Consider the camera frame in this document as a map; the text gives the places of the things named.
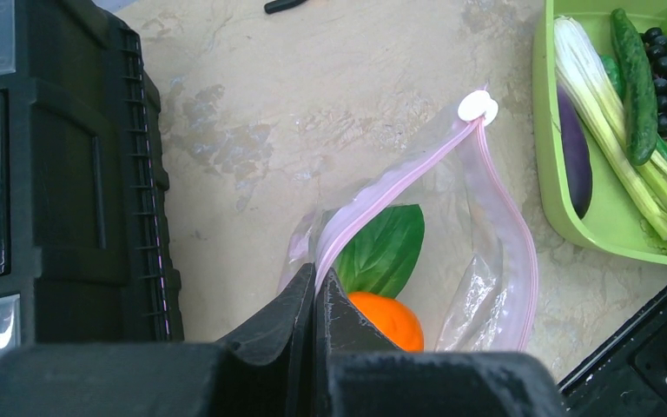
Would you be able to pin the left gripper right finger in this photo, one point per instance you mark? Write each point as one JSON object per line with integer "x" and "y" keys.
{"x": 359, "y": 372}

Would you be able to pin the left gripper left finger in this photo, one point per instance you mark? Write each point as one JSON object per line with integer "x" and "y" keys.
{"x": 252, "y": 371}

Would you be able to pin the orange tangerine toy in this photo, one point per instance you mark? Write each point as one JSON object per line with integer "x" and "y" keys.
{"x": 393, "y": 319}

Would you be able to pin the green bok choy toy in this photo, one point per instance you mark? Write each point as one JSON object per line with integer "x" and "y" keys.
{"x": 381, "y": 258}

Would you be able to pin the clear zip top bag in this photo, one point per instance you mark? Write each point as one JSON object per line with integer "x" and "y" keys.
{"x": 475, "y": 284}

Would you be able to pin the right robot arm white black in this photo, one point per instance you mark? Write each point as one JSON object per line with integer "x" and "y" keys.
{"x": 627, "y": 374}

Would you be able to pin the green plastic basin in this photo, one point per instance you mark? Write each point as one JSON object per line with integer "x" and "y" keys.
{"x": 613, "y": 224}

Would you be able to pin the purple eggplant toy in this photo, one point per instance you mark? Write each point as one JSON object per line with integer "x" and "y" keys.
{"x": 576, "y": 154}

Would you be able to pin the white garlic toy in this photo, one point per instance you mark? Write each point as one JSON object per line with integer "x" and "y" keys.
{"x": 580, "y": 71}

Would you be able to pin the orange black pliers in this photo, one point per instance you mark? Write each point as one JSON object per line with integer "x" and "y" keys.
{"x": 277, "y": 6}

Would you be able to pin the green cucumber toy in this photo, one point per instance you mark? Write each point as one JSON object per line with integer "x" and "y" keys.
{"x": 640, "y": 103}

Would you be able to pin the black toolbox red handle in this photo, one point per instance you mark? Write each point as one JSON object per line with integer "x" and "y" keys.
{"x": 84, "y": 242}

